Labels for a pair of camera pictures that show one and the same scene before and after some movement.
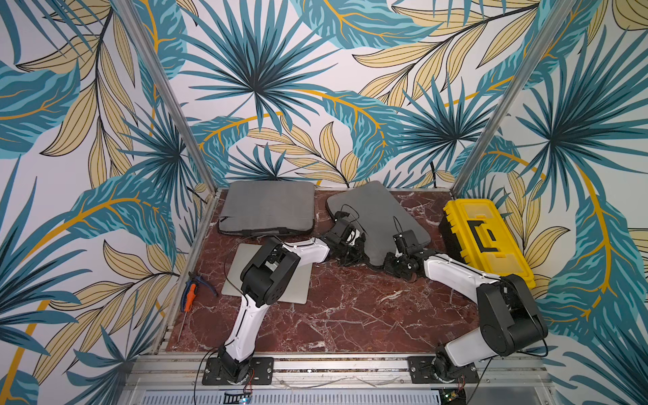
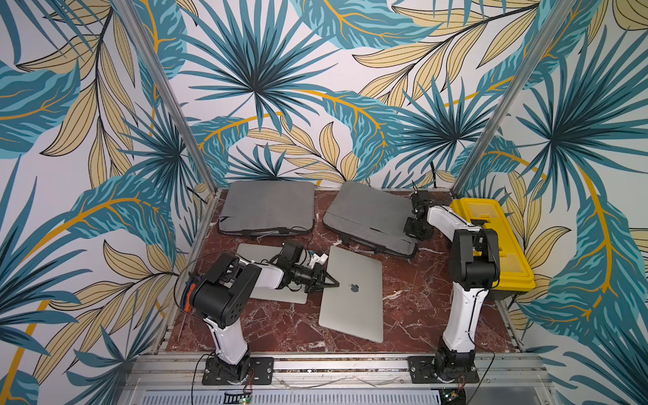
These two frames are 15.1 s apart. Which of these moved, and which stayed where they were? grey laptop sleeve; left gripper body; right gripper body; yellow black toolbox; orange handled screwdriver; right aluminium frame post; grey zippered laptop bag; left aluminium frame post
Moved: left gripper body; grey laptop sleeve; right gripper body
Stayed: yellow black toolbox; grey zippered laptop bag; orange handled screwdriver; right aluminium frame post; left aluminium frame post
